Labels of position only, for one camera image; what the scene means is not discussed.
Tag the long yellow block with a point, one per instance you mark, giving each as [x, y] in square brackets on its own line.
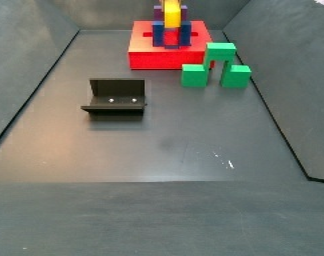
[172, 13]

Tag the red slotted board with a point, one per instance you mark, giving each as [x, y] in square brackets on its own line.
[146, 57]

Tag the green arch block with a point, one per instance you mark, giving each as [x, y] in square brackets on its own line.
[234, 76]

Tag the blue U-shaped block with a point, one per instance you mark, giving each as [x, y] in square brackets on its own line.
[172, 38]

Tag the purple U-shaped block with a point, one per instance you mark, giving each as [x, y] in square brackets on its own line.
[160, 15]

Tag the black angle bracket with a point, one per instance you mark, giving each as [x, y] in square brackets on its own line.
[117, 95]

